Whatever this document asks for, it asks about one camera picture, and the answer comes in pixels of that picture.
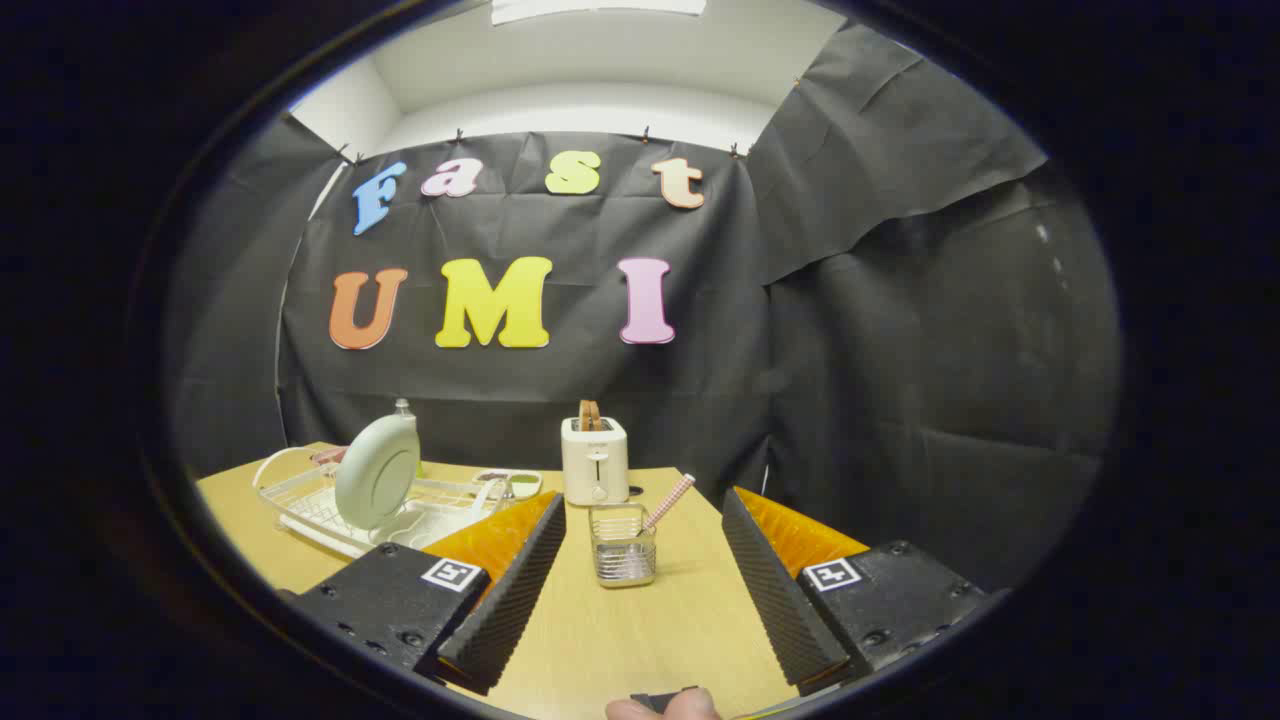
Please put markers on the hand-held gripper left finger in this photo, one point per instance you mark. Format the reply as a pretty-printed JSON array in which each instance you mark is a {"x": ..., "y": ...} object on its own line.
[{"x": 510, "y": 610}]

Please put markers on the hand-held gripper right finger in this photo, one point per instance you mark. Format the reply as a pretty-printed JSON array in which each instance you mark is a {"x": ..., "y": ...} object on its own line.
[{"x": 780, "y": 610}]

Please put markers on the pale green plate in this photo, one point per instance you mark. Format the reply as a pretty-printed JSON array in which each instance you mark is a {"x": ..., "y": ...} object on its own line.
[{"x": 375, "y": 475}]

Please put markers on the white dish rack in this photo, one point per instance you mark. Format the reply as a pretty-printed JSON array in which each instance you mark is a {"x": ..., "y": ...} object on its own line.
[{"x": 300, "y": 505}]

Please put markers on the white divided sauce dish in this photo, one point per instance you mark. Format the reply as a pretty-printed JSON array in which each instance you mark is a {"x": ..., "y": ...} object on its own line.
[{"x": 522, "y": 484}]

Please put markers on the white toaster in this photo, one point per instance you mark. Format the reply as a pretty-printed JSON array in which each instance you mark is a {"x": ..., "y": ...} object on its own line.
[{"x": 595, "y": 465}]

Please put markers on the brown bread slice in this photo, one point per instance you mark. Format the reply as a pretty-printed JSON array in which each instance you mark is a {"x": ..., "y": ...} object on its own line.
[{"x": 590, "y": 412}]

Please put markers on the clear bottle with green label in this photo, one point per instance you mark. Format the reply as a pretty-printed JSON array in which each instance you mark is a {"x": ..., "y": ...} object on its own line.
[{"x": 403, "y": 407}]

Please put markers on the pink bowl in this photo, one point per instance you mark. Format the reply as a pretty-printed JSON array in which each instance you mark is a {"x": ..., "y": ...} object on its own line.
[{"x": 328, "y": 456}]

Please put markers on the ceiling light panel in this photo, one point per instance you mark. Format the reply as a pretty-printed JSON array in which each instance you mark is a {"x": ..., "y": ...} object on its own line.
[{"x": 598, "y": 8}]

